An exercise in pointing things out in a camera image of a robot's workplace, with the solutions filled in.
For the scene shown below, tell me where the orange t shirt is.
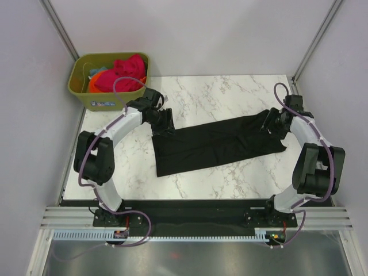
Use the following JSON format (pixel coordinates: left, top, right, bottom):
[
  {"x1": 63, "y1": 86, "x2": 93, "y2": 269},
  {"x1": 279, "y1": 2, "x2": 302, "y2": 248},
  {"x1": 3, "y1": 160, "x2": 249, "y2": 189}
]
[{"x1": 87, "y1": 70, "x2": 112, "y2": 93}]

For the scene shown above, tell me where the white slotted cable duct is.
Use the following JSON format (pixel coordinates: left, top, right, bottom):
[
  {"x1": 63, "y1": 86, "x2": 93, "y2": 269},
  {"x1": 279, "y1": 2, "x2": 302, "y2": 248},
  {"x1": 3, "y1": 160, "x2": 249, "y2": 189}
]
[{"x1": 52, "y1": 229, "x2": 269, "y2": 242}]

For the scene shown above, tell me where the aluminium frame post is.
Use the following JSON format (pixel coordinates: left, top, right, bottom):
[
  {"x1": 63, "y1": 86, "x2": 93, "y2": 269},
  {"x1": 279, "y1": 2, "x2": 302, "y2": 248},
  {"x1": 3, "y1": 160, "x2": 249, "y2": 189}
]
[
  {"x1": 40, "y1": 0, "x2": 79, "y2": 61},
  {"x1": 290, "y1": 0, "x2": 344, "y2": 85}
]

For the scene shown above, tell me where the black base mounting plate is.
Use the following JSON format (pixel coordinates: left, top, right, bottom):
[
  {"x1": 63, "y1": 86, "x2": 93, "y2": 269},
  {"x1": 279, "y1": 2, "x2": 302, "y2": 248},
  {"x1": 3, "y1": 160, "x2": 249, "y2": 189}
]
[{"x1": 93, "y1": 200, "x2": 297, "y2": 237}]

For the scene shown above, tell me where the right aluminium frame post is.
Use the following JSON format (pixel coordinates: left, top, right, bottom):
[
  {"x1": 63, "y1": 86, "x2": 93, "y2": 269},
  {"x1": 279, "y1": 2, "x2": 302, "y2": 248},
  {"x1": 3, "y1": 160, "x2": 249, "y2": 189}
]
[{"x1": 290, "y1": 0, "x2": 344, "y2": 85}]

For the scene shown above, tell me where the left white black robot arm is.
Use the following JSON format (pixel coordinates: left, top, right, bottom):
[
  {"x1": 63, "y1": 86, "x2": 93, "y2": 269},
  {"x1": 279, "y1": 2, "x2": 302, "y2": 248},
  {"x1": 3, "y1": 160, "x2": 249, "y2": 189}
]
[{"x1": 73, "y1": 88, "x2": 175, "y2": 226}]

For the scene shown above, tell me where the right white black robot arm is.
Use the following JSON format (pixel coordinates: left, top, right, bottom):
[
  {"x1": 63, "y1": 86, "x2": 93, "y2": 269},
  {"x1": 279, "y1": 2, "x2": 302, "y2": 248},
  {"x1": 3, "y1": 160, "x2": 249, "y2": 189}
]
[{"x1": 261, "y1": 95, "x2": 346, "y2": 227}]

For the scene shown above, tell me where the red t shirt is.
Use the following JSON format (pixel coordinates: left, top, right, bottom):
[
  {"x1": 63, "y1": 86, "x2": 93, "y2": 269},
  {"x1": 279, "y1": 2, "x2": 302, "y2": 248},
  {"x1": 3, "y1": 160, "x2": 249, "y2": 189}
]
[{"x1": 103, "y1": 54, "x2": 147, "y2": 93}]

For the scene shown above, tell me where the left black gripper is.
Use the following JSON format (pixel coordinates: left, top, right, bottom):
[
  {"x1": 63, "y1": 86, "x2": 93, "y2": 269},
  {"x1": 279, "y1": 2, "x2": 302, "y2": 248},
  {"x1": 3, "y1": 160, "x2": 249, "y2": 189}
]
[{"x1": 145, "y1": 108, "x2": 177, "y2": 138}]

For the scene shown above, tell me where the left aluminium frame post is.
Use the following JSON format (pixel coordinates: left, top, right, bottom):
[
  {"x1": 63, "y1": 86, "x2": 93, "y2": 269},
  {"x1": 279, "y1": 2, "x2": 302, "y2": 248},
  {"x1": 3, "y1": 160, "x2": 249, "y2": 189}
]
[{"x1": 40, "y1": 0, "x2": 79, "y2": 61}]

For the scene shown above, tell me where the olive green plastic bin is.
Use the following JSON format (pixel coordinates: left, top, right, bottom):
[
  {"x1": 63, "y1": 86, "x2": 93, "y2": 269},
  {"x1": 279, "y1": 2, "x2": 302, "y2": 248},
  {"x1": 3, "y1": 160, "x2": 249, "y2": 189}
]
[{"x1": 68, "y1": 52, "x2": 150, "y2": 111}]

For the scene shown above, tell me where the black t shirt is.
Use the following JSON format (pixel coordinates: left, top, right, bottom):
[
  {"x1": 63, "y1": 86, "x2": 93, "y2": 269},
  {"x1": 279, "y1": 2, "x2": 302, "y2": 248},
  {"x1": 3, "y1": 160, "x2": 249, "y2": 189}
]
[{"x1": 152, "y1": 109, "x2": 286, "y2": 177}]

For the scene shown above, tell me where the light blue t shirt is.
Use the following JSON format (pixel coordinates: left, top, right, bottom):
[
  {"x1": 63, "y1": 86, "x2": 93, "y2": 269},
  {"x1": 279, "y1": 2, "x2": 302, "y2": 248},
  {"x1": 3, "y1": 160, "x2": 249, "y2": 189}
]
[{"x1": 89, "y1": 67, "x2": 108, "y2": 77}]

